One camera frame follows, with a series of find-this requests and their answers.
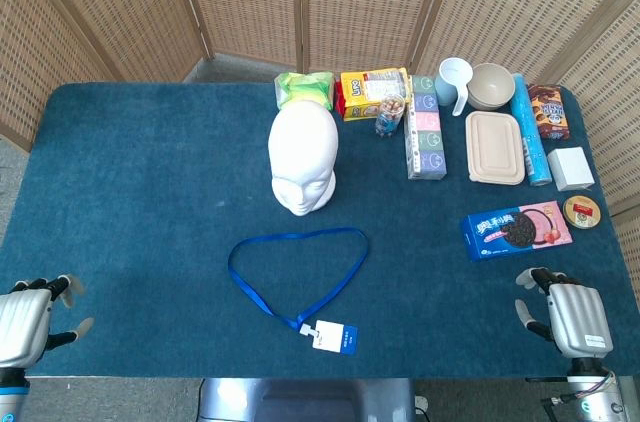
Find small white box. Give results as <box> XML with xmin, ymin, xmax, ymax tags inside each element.
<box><xmin>546</xmin><ymin>146</ymin><xmax>596</xmax><ymax>192</ymax></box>

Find clear snack jar blue label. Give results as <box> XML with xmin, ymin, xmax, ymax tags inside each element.
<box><xmin>374</xmin><ymin>94</ymin><xmax>406</xmax><ymax>139</ymax></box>

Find green tissue packet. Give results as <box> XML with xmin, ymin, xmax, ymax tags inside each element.
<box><xmin>273</xmin><ymin>71</ymin><xmax>335</xmax><ymax>111</ymax></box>

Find blue pink Oreo box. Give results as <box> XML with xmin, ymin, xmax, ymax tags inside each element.
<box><xmin>459</xmin><ymin>200</ymin><xmax>574</xmax><ymax>263</ymax></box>

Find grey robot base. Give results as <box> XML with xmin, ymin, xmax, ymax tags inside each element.
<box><xmin>197</xmin><ymin>377</ymin><xmax>417</xmax><ymax>422</ymax></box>

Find light blue mug white handle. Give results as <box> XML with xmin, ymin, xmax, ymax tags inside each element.
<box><xmin>433</xmin><ymin>57</ymin><xmax>474</xmax><ymax>117</ymax></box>

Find round gold tin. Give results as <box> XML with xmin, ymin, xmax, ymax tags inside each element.
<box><xmin>562</xmin><ymin>194</ymin><xmax>602</xmax><ymax>232</ymax></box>

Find white foam mannequin head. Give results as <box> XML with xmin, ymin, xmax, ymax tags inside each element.
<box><xmin>267</xmin><ymin>100</ymin><xmax>340</xmax><ymax>217</ymax></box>

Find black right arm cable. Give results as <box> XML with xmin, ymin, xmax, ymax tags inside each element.
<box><xmin>542</xmin><ymin>391</ymin><xmax>584</xmax><ymax>422</ymax></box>

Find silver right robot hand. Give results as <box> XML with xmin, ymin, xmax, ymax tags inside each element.
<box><xmin>514</xmin><ymin>266</ymin><xmax>615</xmax><ymax>359</ymax></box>

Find beige lidded lunch box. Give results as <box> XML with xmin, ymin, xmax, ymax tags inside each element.
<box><xmin>464</xmin><ymin>110</ymin><xmax>527</xmax><ymax>187</ymax></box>

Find teal table cloth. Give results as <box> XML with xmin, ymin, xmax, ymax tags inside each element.
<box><xmin>0</xmin><ymin>81</ymin><xmax>640</xmax><ymax>379</ymax></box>

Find pastel multicolour tissue pack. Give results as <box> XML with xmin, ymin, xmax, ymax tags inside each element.
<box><xmin>403</xmin><ymin>74</ymin><xmax>449</xmax><ymax>181</ymax></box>

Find yellow snack box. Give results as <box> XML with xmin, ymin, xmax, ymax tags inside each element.
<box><xmin>333</xmin><ymin>69</ymin><xmax>414</xmax><ymax>123</ymax></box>

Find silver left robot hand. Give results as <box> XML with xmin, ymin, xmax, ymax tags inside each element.
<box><xmin>0</xmin><ymin>274</ymin><xmax>95</xmax><ymax>369</ymax></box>

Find blue cylindrical tube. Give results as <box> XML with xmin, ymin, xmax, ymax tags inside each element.
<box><xmin>509</xmin><ymin>73</ymin><xmax>552</xmax><ymax>188</ymax></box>

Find brown cookie bag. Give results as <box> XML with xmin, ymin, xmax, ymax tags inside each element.
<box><xmin>527</xmin><ymin>83</ymin><xmax>572</xmax><ymax>141</ymax></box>

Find white and blue ID badge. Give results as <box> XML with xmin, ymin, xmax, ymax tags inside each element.
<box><xmin>310</xmin><ymin>320</ymin><xmax>360</xmax><ymax>356</ymax></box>

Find blue lanyard strap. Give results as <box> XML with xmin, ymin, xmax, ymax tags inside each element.
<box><xmin>228</xmin><ymin>227</ymin><xmax>371</xmax><ymax>336</ymax></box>

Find beige bowl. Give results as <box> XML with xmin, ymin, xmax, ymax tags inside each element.
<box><xmin>466</xmin><ymin>62</ymin><xmax>516</xmax><ymax>111</ymax></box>

